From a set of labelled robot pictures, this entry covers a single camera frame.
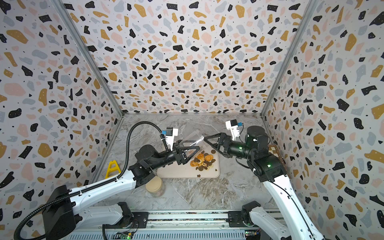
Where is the clear plastic cookie jar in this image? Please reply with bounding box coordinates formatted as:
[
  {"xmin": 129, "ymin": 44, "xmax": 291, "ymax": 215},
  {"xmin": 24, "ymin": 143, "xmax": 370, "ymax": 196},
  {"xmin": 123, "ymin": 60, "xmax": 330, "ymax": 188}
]
[{"xmin": 180, "ymin": 130, "xmax": 206, "ymax": 155}]

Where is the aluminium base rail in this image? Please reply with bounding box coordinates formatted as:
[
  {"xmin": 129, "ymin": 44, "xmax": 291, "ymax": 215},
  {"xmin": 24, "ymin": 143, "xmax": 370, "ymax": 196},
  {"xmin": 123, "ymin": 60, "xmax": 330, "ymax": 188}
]
[{"xmin": 66, "ymin": 209, "xmax": 315, "ymax": 240}]

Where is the cream rectangular tray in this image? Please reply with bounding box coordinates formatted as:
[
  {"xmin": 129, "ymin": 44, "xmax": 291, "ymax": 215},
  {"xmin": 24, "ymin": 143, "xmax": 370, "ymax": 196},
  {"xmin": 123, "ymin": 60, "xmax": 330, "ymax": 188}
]
[{"xmin": 157, "ymin": 144, "xmax": 220, "ymax": 179}]

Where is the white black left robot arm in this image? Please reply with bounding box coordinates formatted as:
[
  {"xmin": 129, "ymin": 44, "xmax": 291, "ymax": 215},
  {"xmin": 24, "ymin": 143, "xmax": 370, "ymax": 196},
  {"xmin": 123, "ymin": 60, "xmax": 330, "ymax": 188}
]
[{"xmin": 42, "ymin": 142, "xmax": 201, "ymax": 240}]

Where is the jar with beige lid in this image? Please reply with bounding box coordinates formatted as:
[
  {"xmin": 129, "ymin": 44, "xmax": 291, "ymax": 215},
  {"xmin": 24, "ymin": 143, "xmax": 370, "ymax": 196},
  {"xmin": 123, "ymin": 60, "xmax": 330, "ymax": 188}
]
[{"xmin": 145, "ymin": 176, "xmax": 165, "ymax": 197}]

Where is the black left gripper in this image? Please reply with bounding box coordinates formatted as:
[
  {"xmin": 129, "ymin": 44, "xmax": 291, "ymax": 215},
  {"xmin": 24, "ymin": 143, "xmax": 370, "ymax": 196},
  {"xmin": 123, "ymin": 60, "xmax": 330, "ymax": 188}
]
[{"xmin": 149, "ymin": 140, "xmax": 198, "ymax": 173}]

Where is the pile of poured cookies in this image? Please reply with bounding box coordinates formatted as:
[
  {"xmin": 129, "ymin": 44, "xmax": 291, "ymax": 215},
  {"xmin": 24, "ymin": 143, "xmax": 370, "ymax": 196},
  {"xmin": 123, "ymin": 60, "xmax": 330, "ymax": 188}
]
[{"xmin": 190, "ymin": 150, "xmax": 219, "ymax": 172}]

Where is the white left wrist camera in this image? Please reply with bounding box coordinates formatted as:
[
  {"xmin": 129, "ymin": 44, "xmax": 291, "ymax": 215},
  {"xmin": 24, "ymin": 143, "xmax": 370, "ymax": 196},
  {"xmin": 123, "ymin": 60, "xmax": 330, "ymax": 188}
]
[{"xmin": 162, "ymin": 127, "xmax": 179, "ymax": 151}]

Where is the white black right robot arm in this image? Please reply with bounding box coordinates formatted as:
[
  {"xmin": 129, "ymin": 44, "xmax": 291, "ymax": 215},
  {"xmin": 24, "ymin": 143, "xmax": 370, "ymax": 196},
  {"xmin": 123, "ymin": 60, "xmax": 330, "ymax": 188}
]
[{"xmin": 204, "ymin": 126, "xmax": 324, "ymax": 240}]

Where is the yellow triangular toy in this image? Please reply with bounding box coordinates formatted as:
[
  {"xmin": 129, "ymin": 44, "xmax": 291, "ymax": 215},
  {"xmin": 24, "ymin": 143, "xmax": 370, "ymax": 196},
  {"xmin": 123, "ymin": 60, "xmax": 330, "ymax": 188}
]
[{"xmin": 105, "ymin": 160, "xmax": 122, "ymax": 180}]

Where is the wooden chessboard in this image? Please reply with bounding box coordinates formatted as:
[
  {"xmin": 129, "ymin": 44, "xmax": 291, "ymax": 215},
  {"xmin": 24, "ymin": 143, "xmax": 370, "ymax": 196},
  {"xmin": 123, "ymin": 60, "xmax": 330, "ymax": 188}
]
[{"xmin": 268, "ymin": 145, "xmax": 285, "ymax": 168}]

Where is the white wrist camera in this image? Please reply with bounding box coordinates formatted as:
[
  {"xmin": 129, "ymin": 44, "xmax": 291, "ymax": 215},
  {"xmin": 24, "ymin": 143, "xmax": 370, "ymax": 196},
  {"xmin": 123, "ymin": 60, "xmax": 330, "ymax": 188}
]
[
  {"xmin": 225, "ymin": 120, "xmax": 243, "ymax": 141},
  {"xmin": 162, "ymin": 127, "xmax": 179, "ymax": 151}
]

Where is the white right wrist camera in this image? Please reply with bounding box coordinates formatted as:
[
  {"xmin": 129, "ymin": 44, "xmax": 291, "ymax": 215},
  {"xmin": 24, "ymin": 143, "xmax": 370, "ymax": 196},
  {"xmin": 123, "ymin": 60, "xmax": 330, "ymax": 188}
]
[{"xmin": 225, "ymin": 120, "xmax": 243, "ymax": 141}]

